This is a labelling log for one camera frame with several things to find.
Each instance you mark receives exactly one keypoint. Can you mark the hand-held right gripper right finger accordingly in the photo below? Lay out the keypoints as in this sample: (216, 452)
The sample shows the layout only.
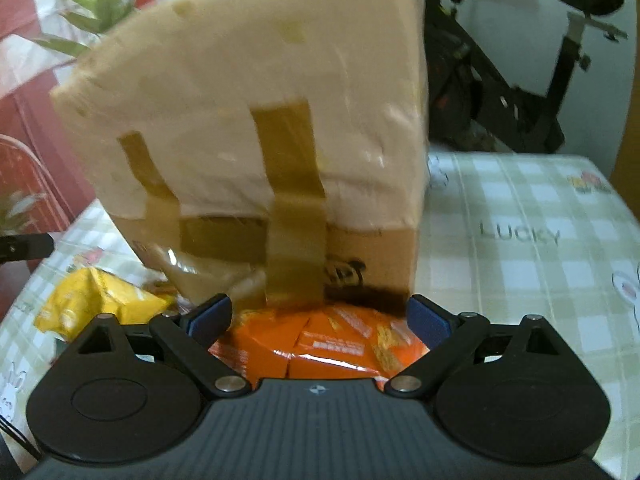
(426, 322)

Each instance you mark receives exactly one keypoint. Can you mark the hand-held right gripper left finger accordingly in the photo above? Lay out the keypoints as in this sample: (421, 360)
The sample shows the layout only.
(210, 319)

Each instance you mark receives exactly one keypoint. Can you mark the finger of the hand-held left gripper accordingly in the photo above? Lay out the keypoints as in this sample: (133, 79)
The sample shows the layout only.
(30, 246)

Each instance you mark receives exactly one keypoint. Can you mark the orange snack packet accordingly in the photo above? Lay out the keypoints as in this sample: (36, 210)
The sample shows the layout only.
(325, 345)

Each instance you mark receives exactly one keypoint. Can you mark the plastic-wrapped cardboard box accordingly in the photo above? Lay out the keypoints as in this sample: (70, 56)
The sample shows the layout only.
(250, 85)

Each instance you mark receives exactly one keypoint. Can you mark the yellow snack packet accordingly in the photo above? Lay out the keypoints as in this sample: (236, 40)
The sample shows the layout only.
(100, 301)

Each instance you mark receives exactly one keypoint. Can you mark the green checkered tablecloth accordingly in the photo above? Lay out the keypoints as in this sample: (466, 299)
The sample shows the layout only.
(525, 270)

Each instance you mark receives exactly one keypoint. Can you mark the red patterned curtain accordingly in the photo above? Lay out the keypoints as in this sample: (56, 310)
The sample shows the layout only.
(30, 125)

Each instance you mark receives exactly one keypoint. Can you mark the black exercise bike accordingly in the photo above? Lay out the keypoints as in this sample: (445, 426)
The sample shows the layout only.
(500, 105)

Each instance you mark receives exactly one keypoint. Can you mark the green leafy plant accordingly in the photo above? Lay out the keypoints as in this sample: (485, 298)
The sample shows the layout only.
(105, 5)

